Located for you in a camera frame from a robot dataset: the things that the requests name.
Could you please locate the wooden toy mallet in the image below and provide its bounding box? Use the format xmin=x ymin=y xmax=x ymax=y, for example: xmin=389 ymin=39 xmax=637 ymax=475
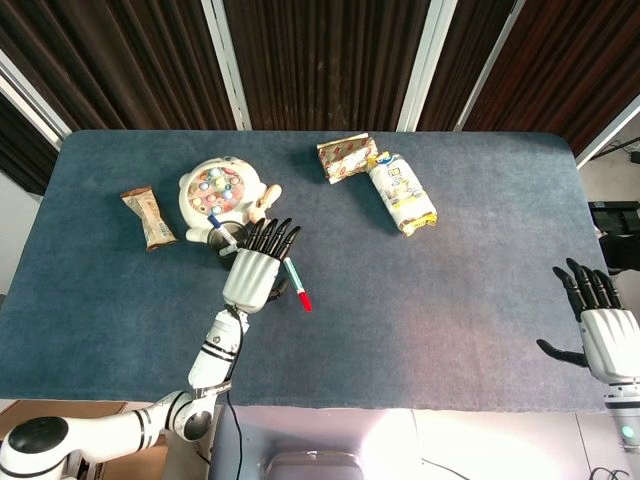
xmin=248 ymin=183 xmax=284 ymax=224

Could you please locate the blue felt table cover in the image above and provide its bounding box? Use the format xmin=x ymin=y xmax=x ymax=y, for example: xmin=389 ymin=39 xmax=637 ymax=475
xmin=0 ymin=129 xmax=640 ymax=414

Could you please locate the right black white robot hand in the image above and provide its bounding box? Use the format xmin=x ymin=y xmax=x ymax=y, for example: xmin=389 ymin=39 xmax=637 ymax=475
xmin=536 ymin=257 xmax=640 ymax=385

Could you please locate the red cap marker pen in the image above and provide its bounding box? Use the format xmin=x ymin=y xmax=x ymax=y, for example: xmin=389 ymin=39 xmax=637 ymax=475
xmin=282 ymin=257 xmax=314 ymax=313

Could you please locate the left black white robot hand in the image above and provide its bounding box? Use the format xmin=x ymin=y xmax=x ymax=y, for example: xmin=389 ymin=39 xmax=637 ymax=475
xmin=221 ymin=217 xmax=303 ymax=314

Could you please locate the brown snack bar wrapper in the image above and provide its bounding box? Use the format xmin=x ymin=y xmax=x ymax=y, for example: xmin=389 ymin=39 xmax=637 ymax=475
xmin=119 ymin=186 xmax=179 ymax=253

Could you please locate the white round fishing toy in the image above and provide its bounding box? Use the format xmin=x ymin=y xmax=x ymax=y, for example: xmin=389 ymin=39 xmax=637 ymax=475
xmin=178 ymin=155 xmax=267 ymax=243

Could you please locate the black equipment case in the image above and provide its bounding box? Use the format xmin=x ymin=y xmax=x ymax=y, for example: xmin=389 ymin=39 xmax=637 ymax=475
xmin=587 ymin=199 xmax=640 ymax=275

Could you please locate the blue cap marker pen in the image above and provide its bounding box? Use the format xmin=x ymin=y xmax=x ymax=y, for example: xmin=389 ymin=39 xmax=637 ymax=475
xmin=206 ymin=215 xmax=240 ymax=255

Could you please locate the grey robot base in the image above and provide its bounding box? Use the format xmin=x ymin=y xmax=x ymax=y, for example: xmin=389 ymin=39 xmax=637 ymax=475
xmin=209 ymin=404 xmax=421 ymax=480

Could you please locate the white yellow snack bag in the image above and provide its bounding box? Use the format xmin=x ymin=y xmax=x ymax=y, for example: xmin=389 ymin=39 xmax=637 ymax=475
xmin=367 ymin=151 xmax=440 ymax=237

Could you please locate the white metal frame post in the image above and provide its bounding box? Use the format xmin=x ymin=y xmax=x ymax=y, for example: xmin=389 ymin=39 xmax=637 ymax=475
xmin=0 ymin=49 xmax=74 ymax=150
xmin=201 ymin=0 xmax=252 ymax=132
xmin=396 ymin=0 xmax=459 ymax=133
xmin=574 ymin=94 xmax=640 ymax=169
xmin=455 ymin=0 xmax=526 ymax=133

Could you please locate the black cable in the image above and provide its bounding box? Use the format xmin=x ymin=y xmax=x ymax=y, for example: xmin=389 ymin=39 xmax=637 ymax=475
xmin=197 ymin=387 xmax=244 ymax=480

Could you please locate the red patterned snack packet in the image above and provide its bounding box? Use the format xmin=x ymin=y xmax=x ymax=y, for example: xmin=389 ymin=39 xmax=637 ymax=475
xmin=316 ymin=132 xmax=380 ymax=185

